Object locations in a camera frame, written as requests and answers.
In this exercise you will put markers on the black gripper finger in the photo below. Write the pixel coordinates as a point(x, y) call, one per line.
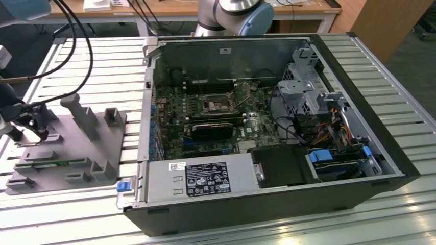
point(43, 120)
point(15, 132)

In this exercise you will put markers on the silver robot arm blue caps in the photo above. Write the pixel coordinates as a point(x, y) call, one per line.
point(235, 7)

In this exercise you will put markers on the CPU socket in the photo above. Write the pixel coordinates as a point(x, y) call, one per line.
point(218, 104)

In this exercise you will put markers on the grey parts rack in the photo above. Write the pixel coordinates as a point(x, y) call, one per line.
point(75, 153)

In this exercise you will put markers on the green RAM stick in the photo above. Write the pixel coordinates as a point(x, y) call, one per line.
point(62, 163)

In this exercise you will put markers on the blue case latch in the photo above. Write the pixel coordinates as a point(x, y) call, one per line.
point(123, 186)

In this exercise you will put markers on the grey power supply with label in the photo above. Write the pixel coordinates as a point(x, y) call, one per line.
point(163, 183)

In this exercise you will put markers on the plain white box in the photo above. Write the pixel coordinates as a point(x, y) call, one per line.
point(96, 6)

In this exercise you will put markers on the black graphics card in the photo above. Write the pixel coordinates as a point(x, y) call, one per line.
point(211, 131)

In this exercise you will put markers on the white box with print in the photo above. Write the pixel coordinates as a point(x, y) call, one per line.
point(123, 3)

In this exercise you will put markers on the black RAM stick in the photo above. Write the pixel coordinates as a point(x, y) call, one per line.
point(215, 81)

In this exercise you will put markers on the silver chipset heatsink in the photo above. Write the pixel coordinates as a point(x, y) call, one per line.
point(246, 146)

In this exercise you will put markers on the green motherboard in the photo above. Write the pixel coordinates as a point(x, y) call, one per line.
point(259, 122)

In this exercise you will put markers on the black open PC case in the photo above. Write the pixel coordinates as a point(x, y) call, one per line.
point(238, 214)

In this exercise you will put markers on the silver metal drive cage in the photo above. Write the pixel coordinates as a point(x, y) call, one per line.
point(299, 97)

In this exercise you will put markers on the blue disk carrier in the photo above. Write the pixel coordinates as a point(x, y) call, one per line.
point(320, 155)

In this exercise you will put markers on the blue drive bay clip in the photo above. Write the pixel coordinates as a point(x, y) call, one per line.
point(367, 153)

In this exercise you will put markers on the wooden cabinet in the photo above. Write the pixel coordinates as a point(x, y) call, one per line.
point(382, 25)

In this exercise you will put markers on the black office chair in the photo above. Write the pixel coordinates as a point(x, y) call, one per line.
point(430, 26)

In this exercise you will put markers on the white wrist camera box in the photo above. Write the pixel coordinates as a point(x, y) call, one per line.
point(4, 57)

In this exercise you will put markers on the wooden desk white frame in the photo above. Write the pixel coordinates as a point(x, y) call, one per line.
point(314, 10)
point(102, 14)

